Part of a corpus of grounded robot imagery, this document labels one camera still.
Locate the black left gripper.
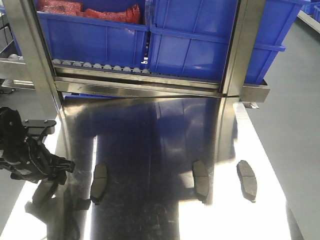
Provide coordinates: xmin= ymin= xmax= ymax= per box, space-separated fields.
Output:
xmin=0 ymin=107 xmax=75 ymax=185

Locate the dark brake pad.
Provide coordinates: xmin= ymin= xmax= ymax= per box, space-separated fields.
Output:
xmin=192 ymin=160 xmax=210 ymax=204
xmin=236 ymin=160 xmax=258 ymax=203
xmin=90 ymin=162 xmax=108 ymax=205

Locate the blue plastic bin left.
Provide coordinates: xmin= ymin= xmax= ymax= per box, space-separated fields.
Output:
xmin=37 ymin=0 xmax=149 ymax=68

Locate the blue plastic bin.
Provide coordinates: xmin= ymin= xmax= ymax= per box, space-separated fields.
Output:
xmin=37 ymin=0 xmax=149 ymax=68
xmin=148 ymin=0 xmax=307 ymax=84

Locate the red mesh bag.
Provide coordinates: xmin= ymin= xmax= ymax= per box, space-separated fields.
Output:
xmin=37 ymin=0 xmax=141 ymax=25

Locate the blue plastic bin right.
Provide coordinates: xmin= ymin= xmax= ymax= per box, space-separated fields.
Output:
xmin=148 ymin=0 xmax=307 ymax=84

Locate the stainless steel rack frame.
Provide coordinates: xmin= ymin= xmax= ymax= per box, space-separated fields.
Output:
xmin=0 ymin=0 xmax=270 ymax=118

